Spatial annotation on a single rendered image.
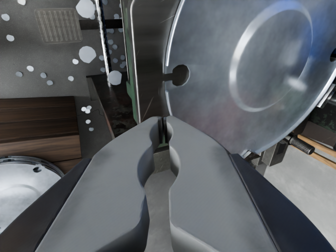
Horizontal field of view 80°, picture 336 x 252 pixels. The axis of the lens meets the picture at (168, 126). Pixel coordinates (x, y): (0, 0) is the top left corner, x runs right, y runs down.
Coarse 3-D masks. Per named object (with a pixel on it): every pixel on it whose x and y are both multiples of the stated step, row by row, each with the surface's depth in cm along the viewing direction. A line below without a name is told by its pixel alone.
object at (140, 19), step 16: (144, 0) 16; (160, 0) 17; (176, 0) 17; (128, 16) 17; (144, 16) 17; (160, 16) 17; (144, 32) 17; (160, 32) 18; (144, 48) 18; (160, 48) 19; (144, 64) 19; (160, 64) 19; (144, 80) 19; (160, 80) 20; (176, 80) 21; (144, 96) 20; (160, 96) 21; (144, 112) 21; (160, 112) 22
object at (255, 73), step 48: (192, 0) 18; (240, 0) 19; (288, 0) 22; (192, 48) 20; (240, 48) 22; (288, 48) 24; (192, 96) 22; (240, 96) 25; (288, 96) 30; (240, 144) 30
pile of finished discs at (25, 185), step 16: (0, 160) 57; (16, 160) 59; (32, 160) 60; (0, 176) 57; (16, 176) 59; (32, 176) 61; (48, 176) 64; (0, 192) 59; (16, 192) 61; (32, 192) 63; (0, 208) 61; (16, 208) 64; (0, 224) 65
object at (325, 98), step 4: (332, 84) 32; (328, 88) 32; (332, 88) 32; (328, 92) 32; (332, 92) 32; (324, 96) 32; (328, 96) 32; (320, 100) 33; (324, 100) 32; (320, 104) 33; (324, 104) 33
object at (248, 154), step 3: (249, 150) 32; (246, 153) 32; (249, 153) 32; (252, 153) 32; (255, 153) 33; (243, 156) 32; (246, 156) 32; (249, 156) 32; (252, 156) 32; (255, 156) 33; (258, 156) 33; (246, 159) 32; (249, 159) 32; (252, 159) 33; (249, 162) 33
